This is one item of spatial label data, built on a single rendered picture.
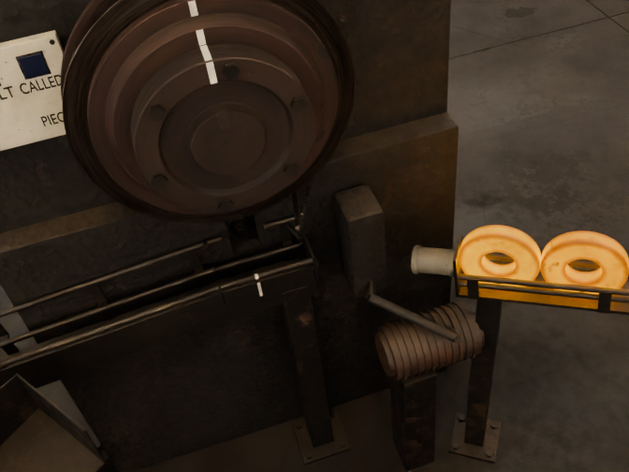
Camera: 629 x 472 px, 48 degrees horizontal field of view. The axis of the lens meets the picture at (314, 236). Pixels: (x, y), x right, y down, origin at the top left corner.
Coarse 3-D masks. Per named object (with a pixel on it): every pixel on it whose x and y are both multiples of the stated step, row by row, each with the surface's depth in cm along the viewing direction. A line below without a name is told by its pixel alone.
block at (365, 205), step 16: (352, 192) 145; (368, 192) 144; (336, 208) 145; (352, 208) 141; (368, 208) 141; (336, 224) 151; (352, 224) 140; (368, 224) 141; (352, 240) 143; (368, 240) 144; (384, 240) 146; (352, 256) 146; (368, 256) 147; (384, 256) 149; (352, 272) 150; (368, 272) 150; (384, 272) 152; (352, 288) 154; (384, 288) 156
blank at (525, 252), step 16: (464, 240) 140; (480, 240) 136; (496, 240) 135; (512, 240) 134; (528, 240) 135; (464, 256) 141; (480, 256) 139; (512, 256) 137; (528, 256) 135; (464, 272) 144; (480, 272) 142; (496, 272) 142; (512, 272) 140; (528, 272) 138
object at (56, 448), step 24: (24, 384) 131; (0, 408) 131; (24, 408) 136; (48, 408) 131; (0, 432) 133; (24, 432) 135; (48, 432) 135; (72, 432) 130; (0, 456) 133; (24, 456) 132; (48, 456) 131; (72, 456) 130; (96, 456) 130
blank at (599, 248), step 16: (560, 240) 132; (576, 240) 130; (592, 240) 129; (608, 240) 129; (544, 256) 134; (560, 256) 133; (576, 256) 132; (592, 256) 130; (608, 256) 129; (624, 256) 130; (544, 272) 137; (560, 272) 136; (576, 272) 138; (592, 272) 137; (608, 272) 132; (624, 272) 131
